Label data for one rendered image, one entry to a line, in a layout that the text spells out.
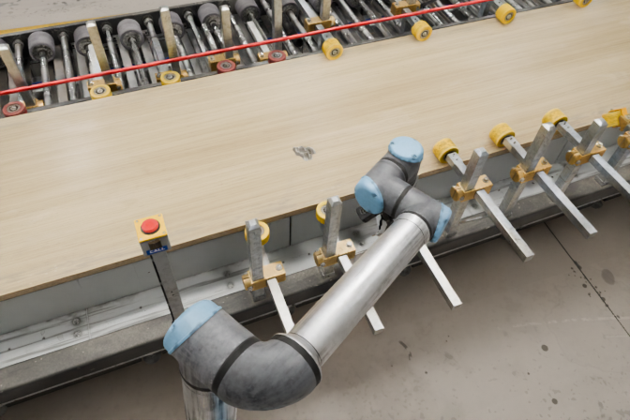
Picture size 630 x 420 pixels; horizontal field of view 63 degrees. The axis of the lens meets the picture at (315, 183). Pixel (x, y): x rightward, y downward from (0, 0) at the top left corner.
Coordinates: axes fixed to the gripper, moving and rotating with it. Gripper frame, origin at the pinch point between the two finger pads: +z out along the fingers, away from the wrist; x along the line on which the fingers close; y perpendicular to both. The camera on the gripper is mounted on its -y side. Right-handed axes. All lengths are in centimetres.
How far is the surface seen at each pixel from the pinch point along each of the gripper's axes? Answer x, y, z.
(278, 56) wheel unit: 104, 4, 10
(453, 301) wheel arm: -23.8, 15.3, 13.5
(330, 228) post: 6.0, -14.1, -0.3
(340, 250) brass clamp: 6.6, -9.0, 16.2
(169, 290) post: 6, -64, 6
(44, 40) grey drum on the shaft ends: 156, -91, 14
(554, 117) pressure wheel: 26, 89, 3
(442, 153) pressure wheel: 24.7, 37.7, 3.8
